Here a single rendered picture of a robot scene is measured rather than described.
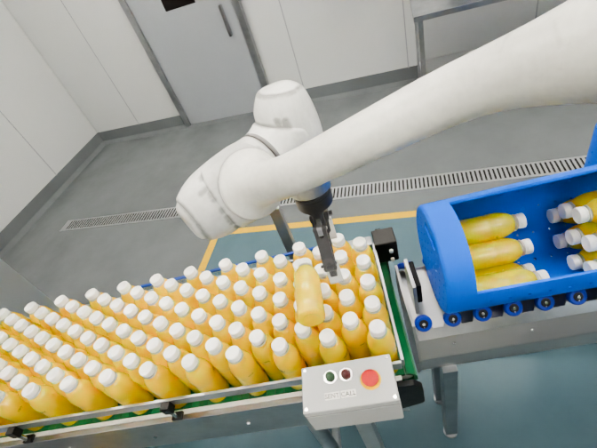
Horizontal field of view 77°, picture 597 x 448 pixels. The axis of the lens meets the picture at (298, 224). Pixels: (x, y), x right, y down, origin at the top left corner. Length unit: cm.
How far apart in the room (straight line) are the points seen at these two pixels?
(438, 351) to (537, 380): 101
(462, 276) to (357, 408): 36
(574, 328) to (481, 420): 88
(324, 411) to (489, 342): 52
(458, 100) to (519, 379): 179
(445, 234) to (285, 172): 54
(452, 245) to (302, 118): 47
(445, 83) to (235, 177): 28
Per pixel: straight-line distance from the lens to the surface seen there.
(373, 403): 85
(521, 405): 205
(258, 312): 104
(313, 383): 89
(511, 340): 119
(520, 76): 39
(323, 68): 443
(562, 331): 123
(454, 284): 92
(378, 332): 92
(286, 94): 60
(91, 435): 142
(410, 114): 41
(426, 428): 198
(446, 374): 139
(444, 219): 93
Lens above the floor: 189
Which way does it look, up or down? 41 degrees down
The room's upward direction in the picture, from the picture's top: 21 degrees counter-clockwise
